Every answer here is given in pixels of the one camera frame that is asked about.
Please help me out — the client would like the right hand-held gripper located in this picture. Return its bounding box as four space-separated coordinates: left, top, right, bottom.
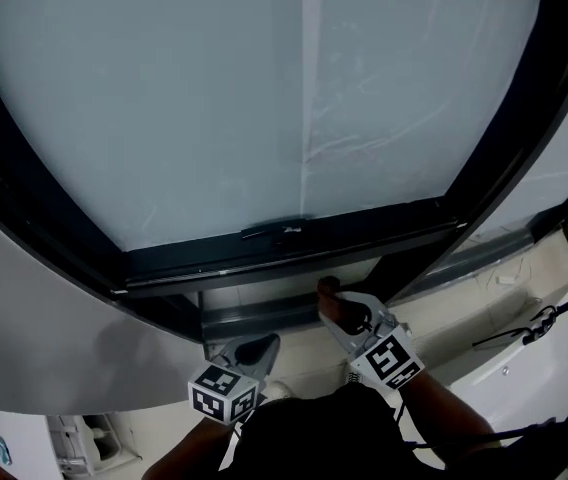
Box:
318 292 425 392

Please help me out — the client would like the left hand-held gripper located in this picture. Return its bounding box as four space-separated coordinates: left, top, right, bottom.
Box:
187 332 282 425

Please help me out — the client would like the brown cloth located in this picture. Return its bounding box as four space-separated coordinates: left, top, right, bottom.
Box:
317 276 348 319

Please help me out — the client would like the large frosted window glass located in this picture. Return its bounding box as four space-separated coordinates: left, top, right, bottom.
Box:
0 0 548 254

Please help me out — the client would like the person's right forearm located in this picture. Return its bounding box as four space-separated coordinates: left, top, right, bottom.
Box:
397 367 495 449

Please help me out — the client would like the person's left forearm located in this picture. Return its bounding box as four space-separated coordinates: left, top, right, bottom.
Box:
142 415 238 480

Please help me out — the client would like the person's black shirt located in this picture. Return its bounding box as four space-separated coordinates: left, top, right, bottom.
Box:
218 382 568 480

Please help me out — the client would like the black framed frosted window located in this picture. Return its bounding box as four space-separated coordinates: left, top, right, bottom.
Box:
0 0 568 344

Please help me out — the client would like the black window handle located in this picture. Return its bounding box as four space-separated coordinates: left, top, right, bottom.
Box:
240 222 306 242

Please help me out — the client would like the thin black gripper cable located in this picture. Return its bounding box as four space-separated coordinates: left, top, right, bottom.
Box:
388 402 555 452

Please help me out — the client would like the wide frosted glass wall panel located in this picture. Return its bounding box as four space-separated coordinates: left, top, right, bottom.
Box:
428 92 568 279

